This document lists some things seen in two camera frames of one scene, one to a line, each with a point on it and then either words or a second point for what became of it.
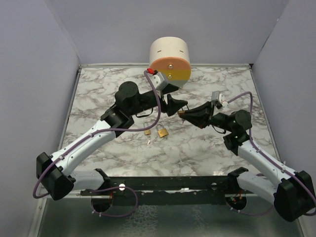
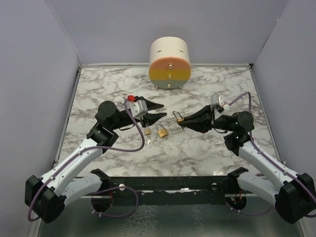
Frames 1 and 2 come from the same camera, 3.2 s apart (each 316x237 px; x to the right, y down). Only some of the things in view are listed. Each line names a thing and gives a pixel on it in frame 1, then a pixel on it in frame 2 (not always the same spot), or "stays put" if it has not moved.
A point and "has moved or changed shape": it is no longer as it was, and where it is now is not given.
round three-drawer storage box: [169, 56] stays put
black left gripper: [173, 105] to [151, 118]
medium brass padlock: [162, 133] stays put
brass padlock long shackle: [181, 112] has moved or changed shape
